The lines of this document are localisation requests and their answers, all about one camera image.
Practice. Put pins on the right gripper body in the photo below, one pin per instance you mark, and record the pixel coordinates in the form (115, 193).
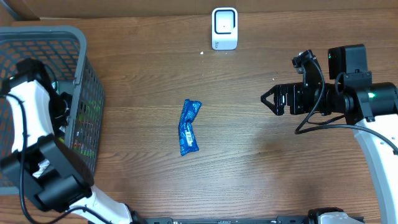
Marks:
(303, 98)

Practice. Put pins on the blue snack packet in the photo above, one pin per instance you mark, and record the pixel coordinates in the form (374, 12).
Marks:
(188, 142)

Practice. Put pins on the green snack bag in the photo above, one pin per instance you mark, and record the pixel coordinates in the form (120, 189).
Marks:
(84, 136)

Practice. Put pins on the white cosmetic tube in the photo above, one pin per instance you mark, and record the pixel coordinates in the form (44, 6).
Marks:
(42, 167)

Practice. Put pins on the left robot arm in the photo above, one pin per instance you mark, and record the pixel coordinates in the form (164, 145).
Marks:
(46, 171)

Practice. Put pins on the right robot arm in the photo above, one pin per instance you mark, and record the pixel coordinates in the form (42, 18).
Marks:
(350, 101)

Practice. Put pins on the white barcode scanner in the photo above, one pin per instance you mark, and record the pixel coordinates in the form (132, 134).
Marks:
(224, 28)

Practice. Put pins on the grey plastic shopping basket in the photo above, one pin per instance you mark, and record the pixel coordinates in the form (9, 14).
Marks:
(62, 49)

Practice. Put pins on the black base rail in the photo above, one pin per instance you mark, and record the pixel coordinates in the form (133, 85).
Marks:
(336, 215)

